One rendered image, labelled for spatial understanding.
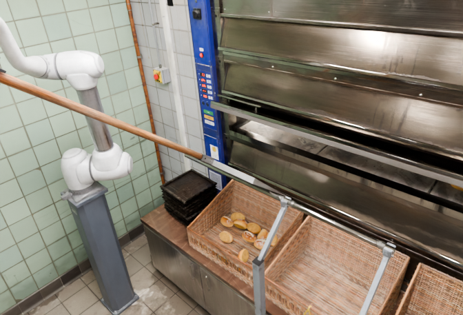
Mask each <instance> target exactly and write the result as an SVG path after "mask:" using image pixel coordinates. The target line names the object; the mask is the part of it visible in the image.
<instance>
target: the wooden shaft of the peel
mask: <svg viewBox="0 0 463 315"><path fill-rule="evenodd" d="M0 83H2V84H4V85H8V86H10V87H12V88H15V89H18V90H20V91H22V92H26V93H28V94H31V95H33V96H36V97H39V98H40V99H44V100H46V101H49V102H51V103H54V104H57V105H60V106H61V107H64V108H67V109H69V110H72V111H75V112H78V113H79V114H83V115H85V116H88V117H90V118H93V119H96V120H97V121H101V122H103V123H106V124H108V125H111V126H114V127H116V128H119V129H121V130H124V131H126V132H129V133H132V134H135V135H137V136H140V137H142V138H144V139H147V140H150V141H153V142H155V143H158V144H160V145H164V146H165V147H168V148H171V149H173V150H176V151H178V152H182V153H183V154H186V155H189V156H192V157H194V158H196V159H202V157H203V155H202V154H201V153H199V152H196V151H194V150H191V149H189V148H187V147H184V146H182V145H179V144H177V143H175V142H172V141H169V140H167V139H164V138H162V137H160V136H157V135H155V134H152V133H150V132H148V131H145V130H142V129H140V128H138V127H135V126H133V125H130V124H129V123H126V122H123V121H120V120H118V119H115V118H114V117H111V116H108V115H106V114H104V113H102V112H99V111H96V110H93V109H92V108H89V107H87V106H84V105H81V104H80V103H77V102H74V101H72V100H69V99H67V98H65V97H62V96H59V95H57V94H55V93H53V92H50V91H47V90H44V89H43V88H40V87H38V86H35V85H32V84H31V83H28V82H26V81H23V80H21V79H18V78H16V77H13V76H11V75H9V74H6V73H3V72H0Z"/></svg>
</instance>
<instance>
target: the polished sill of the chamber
mask: <svg viewBox="0 0 463 315"><path fill-rule="evenodd" d="M229 135H231V136H234V137H236V138H239V139H242V140H244V141H247V142H250V143H253V144H255V145H258V146H260V147H263V148H266V149H268V150H271V151H274V152H277V153H279V154H283V155H285V156H288V157H290V158H293V159H295V160H298V161H302V162H303V163H307V164H309V165H312V166H315V167H318V168H320V169H322V170H326V171H328V172H331V173H334V174H337V175H339V176H342V177H345V178H347V179H350V180H352V181H355V182H358V183H361V184H363V185H366V186H369V187H372V188H374V189H377V190H380V191H382V192H385V193H387V194H391V195H393V196H396V197H398V198H401V199H404V200H406V201H410V202H412V203H415V204H417V205H421V206H423V207H426V208H429V209H430V210H434V211H436V212H439V213H442V214H445V215H447V216H450V217H453V218H455V219H458V220H461V221H463V205H461V204H459V203H455V202H453V201H449V200H446V199H443V198H441V197H438V196H435V195H432V194H429V193H426V192H423V191H421V190H417V189H415V188H412V187H409V186H406V185H403V184H401V183H397V182H395V181H391V180H389V179H385V178H383V177H381V176H377V175H374V174H371V173H368V172H365V171H362V170H359V169H357V168H354V167H351V166H348V165H345V164H342V163H339V162H337V161H333V160H331V159H327V158H325V157H322V156H319V155H317V154H313V153H310V152H307V151H304V150H301V149H299V148H295V147H293V146H290V145H287V144H284V143H281V142H279V141H275V140H273V139H269V138H267V137H264V136H261V135H258V134H255V133H253V132H249V131H246V130H243V129H240V128H237V127H234V128H232V129H230V130H229Z"/></svg>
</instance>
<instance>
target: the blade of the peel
mask: <svg viewBox="0 0 463 315"><path fill-rule="evenodd" d="M212 165H213V166H215V167H217V168H219V169H221V170H224V171H226V172H228V173H230V174H233V175H234V176H237V177H238V178H241V179H243V180H245V181H247V182H250V183H252V184H254V185H257V186H260V187H263V188H265V189H268V190H271V191H273V192H276V193H279V194H281V195H284V194H282V193H280V192H278V191H277V190H275V189H273V188H272V187H269V186H268V185H266V184H264V183H263V182H261V181H259V180H258V179H255V178H254V177H252V176H249V175H247V174H245V173H242V172H240V171H238V170H235V169H234V168H232V167H229V166H227V165H224V164H222V163H220V162H218V161H215V160H214V162H213V163H212ZM284 196H286V195H284Z"/></svg>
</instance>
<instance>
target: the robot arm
mask: <svg viewBox="0 0 463 315"><path fill-rule="evenodd" d="M0 46H1V49H2V50H3V53H4V54H5V56H6V59H7V60H8V61H9V63H10V65H11V66H12V67H13V68H15V69H16V70H18V71H20V72H22V73H24V74H27V75H30V76H31V77H35V78H38V79H51V80H67V81H68V83H69V84H70V85H71V86H72V87H73V88H74V89H75V90H76V93H77V95H78V98H79V101H80V104H81V105H84V106H87V107H89V108H92V109H93V110H96V111H99V112H102V113H104V110H103V106H102V103H101V99H100V96H99V91H98V89H97V86H96V85H97V83H98V77H100V76H101V75H102V74H103V71H104V63H103V60H102V58H101V57H100V56H99V55H98V54H97V53H94V52H89V51H84V50H75V51H65V52H59V53H54V54H45V55H43V56H41V55H39V56H30V57H24V56H23V54H22V53H21V51H20V49H19V47H18V45H17V43H16V41H15V40H14V37H13V36H12V33H11V31H10V30H9V28H8V26H7V25H6V23H5V21H4V20H3V19H2V18H1V17H0ZM104 114H105V113H104ZM84 116H85V115H84ZM85 120H86V122H87V125H88V128H89V131H90V134H91V137H92V140H93V143H94V146H95V149H94V151H93V153H92V154H88V153H87V152H86V151H85V150H82V149H80V148H72V149H70V150H67V151H66V152H64V154H63V156H62V159H61V171H62V174H63V178H64V180H65V182H66V184H67V186H68V188H66V189H64V190H63V193H64V195H62V196H61V199H62V200H63V201H64V200H67V199H73V200H74V202H75V203H80V202H81V201H82V200H84V199H86V198H87V197H89V196H92V195H93V194H96V193H97V192H100V191H102V190H104V187H103V186H102V185H99V184H98V183H97V182H96V181H110V180H116V179H121V178H123V177H125V176H127V175H128V174H129V173H130V172H132V168H133V160H132V157H131V156H130V155H129V154H128V153H127V152H123V151H122V149H121V148H120V147H119V146H118V145H117V144H115V143H113V140H112V137H111V134H110V130H109V127H108V124H106V123H103V122H101V121H97V120H96V119H93V118H90V117H88V116H85Z"/></svg>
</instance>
